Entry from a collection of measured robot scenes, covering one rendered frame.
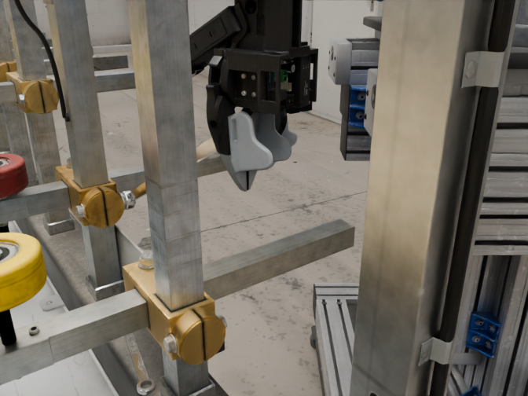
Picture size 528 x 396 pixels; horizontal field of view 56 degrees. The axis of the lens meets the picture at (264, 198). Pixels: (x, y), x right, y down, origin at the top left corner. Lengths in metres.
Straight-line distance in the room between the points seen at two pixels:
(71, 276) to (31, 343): 0.33
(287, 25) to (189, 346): 0.30
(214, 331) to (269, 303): 1.45
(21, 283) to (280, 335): 1.41
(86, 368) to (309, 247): 0.36
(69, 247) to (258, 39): 0.55
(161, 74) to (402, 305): 0.26
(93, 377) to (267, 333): 1.10
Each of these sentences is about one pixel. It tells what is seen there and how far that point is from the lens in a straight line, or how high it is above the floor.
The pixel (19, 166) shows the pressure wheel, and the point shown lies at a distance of 0.68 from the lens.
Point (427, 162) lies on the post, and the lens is 0.20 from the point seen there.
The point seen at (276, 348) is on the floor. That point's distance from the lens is 1.73.
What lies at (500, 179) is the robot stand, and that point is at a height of 0.87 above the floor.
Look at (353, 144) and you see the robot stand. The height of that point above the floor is 0.77.
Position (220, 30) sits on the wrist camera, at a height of 1.07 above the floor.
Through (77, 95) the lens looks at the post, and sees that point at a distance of 0.65.
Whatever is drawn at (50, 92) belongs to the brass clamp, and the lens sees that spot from 0.87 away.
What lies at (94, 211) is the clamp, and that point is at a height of 0.85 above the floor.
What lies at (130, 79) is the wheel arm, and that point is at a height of 0.95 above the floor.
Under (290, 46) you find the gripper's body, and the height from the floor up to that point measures 1.06.
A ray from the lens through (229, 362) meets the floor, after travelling 1.68.
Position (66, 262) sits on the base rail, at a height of 0.70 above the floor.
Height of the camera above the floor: 1.11
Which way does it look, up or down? 23 degrees down
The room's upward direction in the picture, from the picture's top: straight up
